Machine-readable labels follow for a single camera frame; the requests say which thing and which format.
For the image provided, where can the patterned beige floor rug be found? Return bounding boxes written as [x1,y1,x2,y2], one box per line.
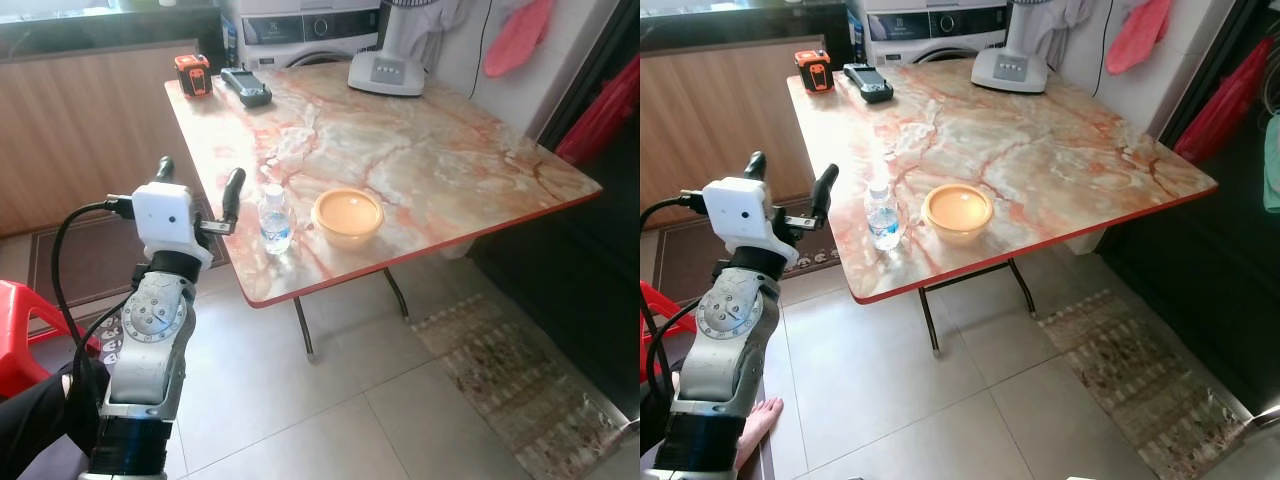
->
[412,294,629,480]
[1038,290,1253,480]

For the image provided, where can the person's bare foot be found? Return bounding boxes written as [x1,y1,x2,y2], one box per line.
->
[734,397,786,473]

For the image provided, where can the brown door mat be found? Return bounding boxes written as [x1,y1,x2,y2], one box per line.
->
[25,203,237,323]
[655,195,843,303]

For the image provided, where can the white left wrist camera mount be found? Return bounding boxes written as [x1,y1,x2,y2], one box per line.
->
[702,177,801,269]
[130,182,216,271]

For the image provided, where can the person's leg black trousers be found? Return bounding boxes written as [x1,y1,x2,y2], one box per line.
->
[640,372,685,456]
[0,362,109,480]

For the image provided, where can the white washing machine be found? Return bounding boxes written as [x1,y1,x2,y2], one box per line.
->
[220,0,387,70]
[848,0,1011,67]

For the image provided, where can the brown wooden cabinet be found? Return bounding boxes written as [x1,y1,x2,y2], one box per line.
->
[640,33,819,229]
[0,38,233,239]

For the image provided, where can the dark stone countertop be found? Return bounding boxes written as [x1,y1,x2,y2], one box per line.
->
[640,0,853,56]
[0,0,227,63]

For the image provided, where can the red hanging bag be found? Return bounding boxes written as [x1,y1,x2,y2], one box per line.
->
[555,55,641,168]
[1173,38,1273,167]

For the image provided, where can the black handheld device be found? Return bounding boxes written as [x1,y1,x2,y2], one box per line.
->
[220,67,273,108]
[843,63,896,104]

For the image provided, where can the pink hanging cloth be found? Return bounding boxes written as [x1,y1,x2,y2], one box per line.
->
[1106,0,1173,77]
[484,0,554,80]

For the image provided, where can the marble pattern folding table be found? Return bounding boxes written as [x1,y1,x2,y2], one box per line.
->
[165,60,604,362]
[787,56,1220,358]

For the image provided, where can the black fan power cord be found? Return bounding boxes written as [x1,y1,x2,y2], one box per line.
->
[468,0,501,99]
[1098,0,1119,73]

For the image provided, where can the clear plastic water bottle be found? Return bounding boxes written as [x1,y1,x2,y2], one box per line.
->
[865,180,902,252]
[258,183,295,256]

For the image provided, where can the teal hanging cloth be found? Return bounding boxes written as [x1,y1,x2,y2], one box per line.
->
[1263,113,1280,214]

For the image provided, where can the grey white fan base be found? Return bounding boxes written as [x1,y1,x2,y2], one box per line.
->
[970,0,1063,95]
[347,0,435,98]

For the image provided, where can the orange black box device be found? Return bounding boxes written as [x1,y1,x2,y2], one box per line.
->
[174,54,213,98]
[795,49,834,95]

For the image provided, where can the red plastic stool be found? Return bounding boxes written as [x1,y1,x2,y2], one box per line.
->
[640,282,701,383]
[0,280,103,397]

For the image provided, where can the orange plastic bowl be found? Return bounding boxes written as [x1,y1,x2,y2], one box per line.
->
[921,184,996,247]
[311,187,386,250]

